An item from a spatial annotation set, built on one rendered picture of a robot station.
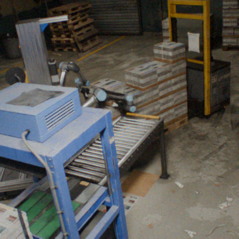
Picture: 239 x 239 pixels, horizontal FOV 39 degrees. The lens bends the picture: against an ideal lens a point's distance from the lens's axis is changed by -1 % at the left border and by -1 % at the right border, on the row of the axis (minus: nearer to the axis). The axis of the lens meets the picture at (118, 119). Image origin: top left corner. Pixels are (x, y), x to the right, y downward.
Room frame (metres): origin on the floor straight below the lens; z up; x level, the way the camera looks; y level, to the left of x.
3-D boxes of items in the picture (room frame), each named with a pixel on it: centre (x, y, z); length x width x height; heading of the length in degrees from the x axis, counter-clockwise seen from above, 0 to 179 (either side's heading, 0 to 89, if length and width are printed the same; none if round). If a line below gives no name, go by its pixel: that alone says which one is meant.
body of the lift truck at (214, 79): (5.42, -1.54, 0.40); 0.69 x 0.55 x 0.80; 35
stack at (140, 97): (4.55, -0.28, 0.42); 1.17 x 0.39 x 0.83; 125
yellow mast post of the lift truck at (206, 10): (4.94, -1.42, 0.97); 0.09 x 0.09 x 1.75; 35
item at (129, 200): (3.10, 0.10, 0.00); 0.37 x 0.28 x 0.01; 147
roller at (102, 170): (2.74, 0.32, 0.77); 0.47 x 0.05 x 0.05; 57
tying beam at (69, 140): (2.27, 0.63, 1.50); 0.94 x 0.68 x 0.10; 57
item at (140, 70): (4.63, -0.40, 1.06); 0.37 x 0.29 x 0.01; 35
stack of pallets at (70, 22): (11.26, 1.10, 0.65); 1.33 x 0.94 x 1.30; 151
